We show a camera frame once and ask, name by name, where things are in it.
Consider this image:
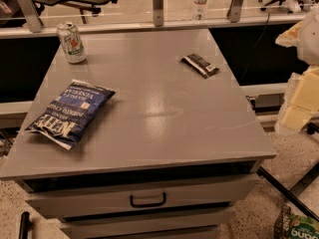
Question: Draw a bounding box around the black rxbar chocolate bar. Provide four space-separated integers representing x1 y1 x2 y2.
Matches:
181 54 219 79

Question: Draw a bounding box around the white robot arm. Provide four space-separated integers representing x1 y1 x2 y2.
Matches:
275 5 319 135

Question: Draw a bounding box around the grey drawer cabinet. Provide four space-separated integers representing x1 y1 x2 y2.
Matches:
1 30 274 239

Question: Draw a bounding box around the blue kettle chips bag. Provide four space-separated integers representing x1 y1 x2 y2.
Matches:
26 80 116 150

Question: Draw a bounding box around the white green soda can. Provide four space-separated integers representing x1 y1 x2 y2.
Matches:
57 23 86 64

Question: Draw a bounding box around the clear plastic water bottle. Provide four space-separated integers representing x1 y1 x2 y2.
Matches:
193 0 207 21

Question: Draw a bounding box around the black pole on floor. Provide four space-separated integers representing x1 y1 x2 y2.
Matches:
18 211 31 239

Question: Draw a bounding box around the black drawer handle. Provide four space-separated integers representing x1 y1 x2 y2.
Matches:
130 192 166 208

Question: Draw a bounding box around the black cable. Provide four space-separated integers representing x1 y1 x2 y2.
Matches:
240 13 271 82

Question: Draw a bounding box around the grey metal railing frame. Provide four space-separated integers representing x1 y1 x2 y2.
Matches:
0 0 308 40

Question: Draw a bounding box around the wire basket with green pack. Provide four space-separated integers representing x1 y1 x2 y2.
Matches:
274 205 319 239

